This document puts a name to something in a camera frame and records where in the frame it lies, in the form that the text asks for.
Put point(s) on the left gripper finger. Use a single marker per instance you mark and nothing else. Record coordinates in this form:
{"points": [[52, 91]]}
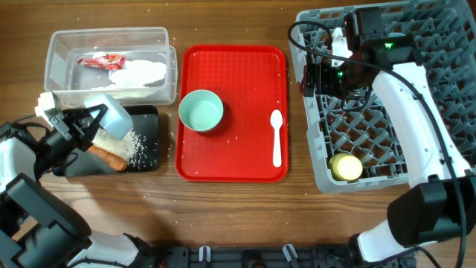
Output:
{"points": [[97, 112], [80, 118]]}

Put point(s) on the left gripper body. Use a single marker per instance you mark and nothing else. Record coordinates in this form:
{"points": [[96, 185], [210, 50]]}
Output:
{"points": [[59, 142]]}

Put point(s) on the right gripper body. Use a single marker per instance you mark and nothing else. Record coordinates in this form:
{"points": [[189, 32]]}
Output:
{"points": [[330, 81]]}

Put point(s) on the light blue rice bowl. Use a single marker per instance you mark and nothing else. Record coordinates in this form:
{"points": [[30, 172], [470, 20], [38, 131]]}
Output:
{"points": [[116, 121]]}

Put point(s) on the red snack wrapper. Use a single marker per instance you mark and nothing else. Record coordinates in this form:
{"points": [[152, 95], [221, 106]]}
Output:
{"points": [[109, 62]]}

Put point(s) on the white rice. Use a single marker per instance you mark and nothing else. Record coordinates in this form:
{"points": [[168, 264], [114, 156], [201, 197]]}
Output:
{"points": [[129, 148]]}

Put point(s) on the white napkin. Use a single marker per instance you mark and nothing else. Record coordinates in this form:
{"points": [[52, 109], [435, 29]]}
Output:
{"points": [[135, 74]]}

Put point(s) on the orange carrot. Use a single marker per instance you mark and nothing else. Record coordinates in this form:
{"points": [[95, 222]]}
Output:
{"points": [[113, 161]]}

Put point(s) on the white plastic spoon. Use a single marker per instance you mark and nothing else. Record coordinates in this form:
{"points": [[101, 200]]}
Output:
{"points": [[276, 121]]}

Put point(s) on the yellow plastic cup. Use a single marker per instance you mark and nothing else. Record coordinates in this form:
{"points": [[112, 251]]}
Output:
{"points": [[345, 167]]}

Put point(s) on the green bowl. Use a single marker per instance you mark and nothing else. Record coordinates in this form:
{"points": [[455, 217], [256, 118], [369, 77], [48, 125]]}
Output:
{"points": [[201, 110]]}

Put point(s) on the light blue plate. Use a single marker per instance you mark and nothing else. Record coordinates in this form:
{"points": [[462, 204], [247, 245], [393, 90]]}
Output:
{"points": [[396, 35]]}

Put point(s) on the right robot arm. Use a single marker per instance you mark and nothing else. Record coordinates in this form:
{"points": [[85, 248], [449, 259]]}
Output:
{"points": [[389, 96]]}

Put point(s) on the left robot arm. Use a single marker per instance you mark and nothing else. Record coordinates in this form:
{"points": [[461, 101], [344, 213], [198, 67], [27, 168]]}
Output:
{"points": [[37, 228]]}

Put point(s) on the black waste tray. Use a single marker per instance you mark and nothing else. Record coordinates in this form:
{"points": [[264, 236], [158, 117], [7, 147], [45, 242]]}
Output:
{"points": [[145, 122]]}

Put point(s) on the clear plastic waste bin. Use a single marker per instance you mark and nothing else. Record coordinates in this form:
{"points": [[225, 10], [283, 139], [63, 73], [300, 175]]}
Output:
{"points": [[73, 83]]}

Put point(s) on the grey dishwasher rack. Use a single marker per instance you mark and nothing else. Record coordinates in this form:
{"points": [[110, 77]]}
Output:
{"points": [[445, 34]]}

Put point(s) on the red serving tray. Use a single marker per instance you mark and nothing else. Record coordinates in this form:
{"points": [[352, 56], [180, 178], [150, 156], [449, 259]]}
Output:
{"points": [[251, 81]]}

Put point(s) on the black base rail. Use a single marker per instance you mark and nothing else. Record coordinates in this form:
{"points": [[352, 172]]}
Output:
{"points": [[323, 256]]}

